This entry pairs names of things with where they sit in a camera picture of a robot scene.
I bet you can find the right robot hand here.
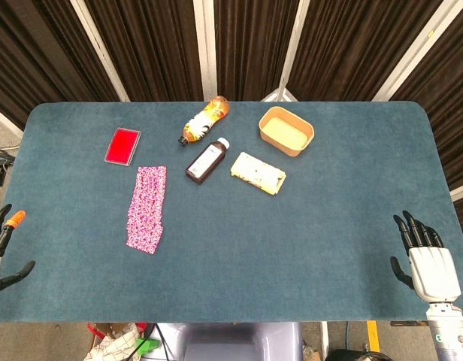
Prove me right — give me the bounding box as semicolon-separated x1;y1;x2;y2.
389;210;462;304

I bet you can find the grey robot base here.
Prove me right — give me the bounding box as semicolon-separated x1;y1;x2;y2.
158;322;304;361

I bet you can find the red box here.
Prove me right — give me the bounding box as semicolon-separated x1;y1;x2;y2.
104;127;143;167

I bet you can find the orange rubber fingertip cover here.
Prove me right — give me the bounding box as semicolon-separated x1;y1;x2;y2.
5;210;27;229

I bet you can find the yellow floor tape strip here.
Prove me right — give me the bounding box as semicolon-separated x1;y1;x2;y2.
366;320;381;353

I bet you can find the black round object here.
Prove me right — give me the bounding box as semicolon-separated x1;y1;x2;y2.
324;348;397;361

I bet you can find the red plastic object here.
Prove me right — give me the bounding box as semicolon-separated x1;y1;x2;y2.
86;322;148;341

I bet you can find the white grid-printed paper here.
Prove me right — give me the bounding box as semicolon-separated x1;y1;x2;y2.
94;323;144;361

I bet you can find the pink speckled cloth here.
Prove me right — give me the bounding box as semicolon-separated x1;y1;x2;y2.
126;165;168;236

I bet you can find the green plastic object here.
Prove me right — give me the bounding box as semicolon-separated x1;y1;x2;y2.
135;337;161;356

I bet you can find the dark brown curtain panel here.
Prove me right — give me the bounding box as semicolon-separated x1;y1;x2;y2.
391;0;463;264
214;0;301;102
287;0;443;102
0;0;120;131
83;0;206;102

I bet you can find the teal felt table cover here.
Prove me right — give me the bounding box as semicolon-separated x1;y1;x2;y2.
0;100;463;324

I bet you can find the yellow snack package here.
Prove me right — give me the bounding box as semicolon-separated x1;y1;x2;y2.
229;151;287;196

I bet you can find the brown bottle white cap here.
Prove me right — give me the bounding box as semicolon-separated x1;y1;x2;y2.
184;137;230;186

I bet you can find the orange tea bottle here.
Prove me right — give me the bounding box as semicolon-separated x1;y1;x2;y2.
177;96;232;147

